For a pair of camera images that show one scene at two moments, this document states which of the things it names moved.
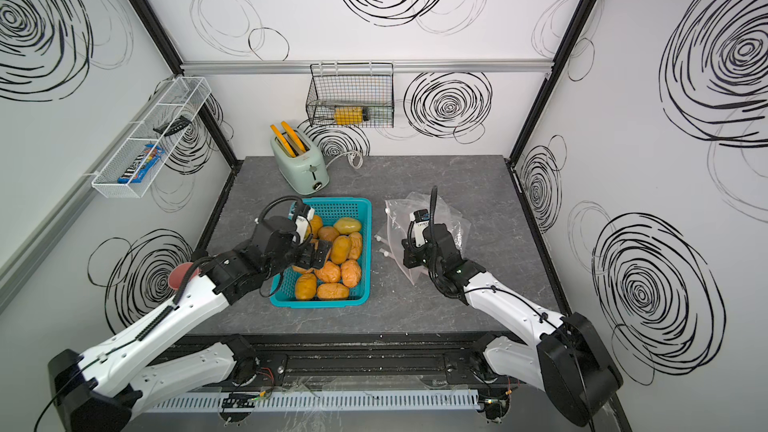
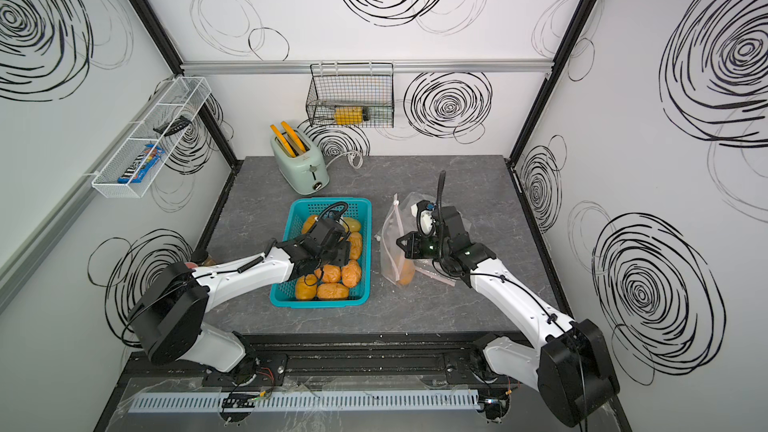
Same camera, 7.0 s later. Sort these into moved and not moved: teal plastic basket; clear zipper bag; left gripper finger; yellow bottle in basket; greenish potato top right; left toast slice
Moved: left gripper finger; clear zipper bag
Not moved: left toast slice; teal plastic basket; yellow bottle in basket; greenish potato top right
